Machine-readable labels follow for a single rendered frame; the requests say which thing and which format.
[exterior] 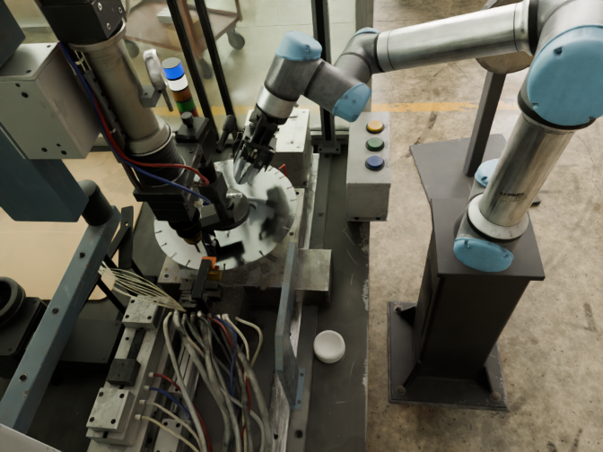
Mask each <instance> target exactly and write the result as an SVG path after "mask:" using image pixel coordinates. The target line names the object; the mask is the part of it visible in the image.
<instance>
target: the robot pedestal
mask: <svg viewBox="0 0 603 452"><path fill-rule="evenodd" d="M467 204H468V198H431V201H430V205H431V215H432V225H433V229H432V234H431V238H430V243H429V247H428V252H427V257H426V261H425V266H424V274H423V279H422V283H421V288H420V292H419V297H418V302H417V303H409V302H390V303H389V327H390V384H391V400H400V401H413V402H426V403H437V404H462V405H474V406H486V407H499V408H507V404H506V399H505V393H504V388H503V378H502V373H501V367H500V362H499V356H498V351H497V345H496V342H497V340H498V338H499V337H500V335H501V333H502V331H503V329H504V328H505V326H506V324H507V322H508V321H509V319H510V317H511V314H512V313H513V311H514V310H515V308H516V306H517V304H518V303H519V301H520V298H521V296H522V295H523V293H524V291H525V290H526V288H527V287H528V285H529V282H530V281H544V280H545V278H546V275H545V271H544V267H543V264H542V261H541V257H540V254H539V250H538V246H537V241H536V237H535V233H534V230H533V226H532V222H531V219H530V216H529V210H528V211H527V215H528V217H529V224H528V227H527V229H526V230H525V232H524V233H523V235H522V236H521V238H520V240H519V242H518V243H517V245H516V247H515V249H514V253H513V256H514V258H513V260H512V261H511V265H510V266H509V267H508V268H507V269H505V270H503V271H501V272H484V271H479V270H476V269H474V268H471V267H469V266H467V265H464V264H463V263H461V262H460V260H458V259H457V258H456V256H455V254H454V251H453V249H454V245H455V244H454V240H455V238H454V234H453V229H454V225H455V221H456V220H457V218H458V217H459V215H460V214H461V213H462V212H463V211H464V210H465V209H466V207H467Z"/></svg>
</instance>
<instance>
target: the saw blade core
mask: <svg viewBox="0 0 603 452"><path fill-rule="evenodd" d="M225 164H226V161H218V162H214V168H215V171H221V172H222V173H223V176H224V179H225V182H226V185H227V187H228V189H235V190H238V191H241V192H242V193H243V194H244V195H245V196H246V197H247V198H248V200H249V212H248V214H247V216H246V217H245V218H244V220H243V221H241V222H240V223H238V224H237V225H235V226H232V227H230V228H226V229H217V230H214V232H215V235H216V237H214V240H213V244H212V245H211V244H206V246H207V248H208V250H209V252H210V257H216V262H215V266H214V268H210V271H223V270H224V264H226V265H225V270H230V269H233V268H238V267H241V266H244V264H243V261H242V259H244V262H245V264H246V265H248V264H250V263H252V262H254V261H256V260H258V259H260V258H261V257H263V256H262V255H261V253H259V251H262V254H263V255H264V256H265V255H266V254H268V253H269V252H270V251H272V250H273V249H274V248H276V247H277V246H278V243H279V244H280V243H281V242H282V240H283V239H284V238H285V237H286V235H287V234H288V232H289V231H290V230H288V229H291V227H292V226H293V223H294V220H295V216H296V215H295V214H296V213H297V198H296V194H295V191H294V189H293V186H292V184H291V182H290V181H289V180H288V178H287V177H286V176H285V175H284V174H283V173H282V172H279V173H277V174H276V175H275V173H276V172H277V171H278V170H277V169H275V168H273V167H271V166H268V168H267V171H266V172H264V171H265V169H264V168H263V169H262V170H261V171H260V172H259V173H258V174H257V175H256V176H255V177H254V178H253V181H252V183H251V184H250V185H249V182H247V183H245V184H243V185H238V184H237V183H236V181H235V178H233V165H232V164H233V160H227V164H226V165H225ZM269 170H270V171H269ZM279 178H281V179H279ZM286 188H289V189H286ZM291 200H292V201H291ZM293 200H296V201H293ZM290 201H291V202H290ZM290 213H291V215H290ZM154 219H155V220H154V233H156V234H155V237H156V239H157V241H158V243H159V245H160V247H161V248H162V250H163V251H164V253H165V254H166V255H167V256H169V257H170V258H171V259H172V260H174V261H175V262H177V263H179V264H181V265H184V266H186V265H187V267H189V268H192V269H197V270H199V266H200V263H201V259H202V256H209V255H207V253H206V251H205V247H204V245H203V243H202V241H201V240H200V242H199V243H197V245H198V248H199V250H200V253H198V252H197V249H196V247H195V245H189V244H188V243H187V242H185V241H184V239H183V238H180V237H179V236H178V234H177V232H176V231H175V230H173V229H172V228H171V227H170V225H169V224H168V222H160V221H157V220H156V218H154ZM284 227H285V228H286V229H284ZM160 231H161V232H160ZM158 232H159V233H158ZM274 240H275V241H276V242H278V243H276V242H275V241H274ZM166 243H167V245H165V244H166ZM163 245H164V246H163ZM175 254H177V255H175ZM174 255H175V256H174ZM188 261H190V262H189V263H188Z"/></svg>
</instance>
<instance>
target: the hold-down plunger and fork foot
mask: <svg viewBox="0 0 603 452"><path fill-rule="evenodd" d="M213 205H214V209H215V211H216V214H213V215H210V216H206V217H204V218H201V219H199V220H200V221H201V223H202V230H201V232H202V237H203V239H204V242H205V244H211V245H212V244H213V242H212V240H211V238H210V236H209V234H212V235H213V236H214V237H216V235H215V232H214V230H217V229H220V228H223V227H226V226H229V225H232V224H235V223H236V222H235V220H234V216H233V213H232V209H231V210H226V207H225V204H224V201H222V203H221V204H213Z"/></svg>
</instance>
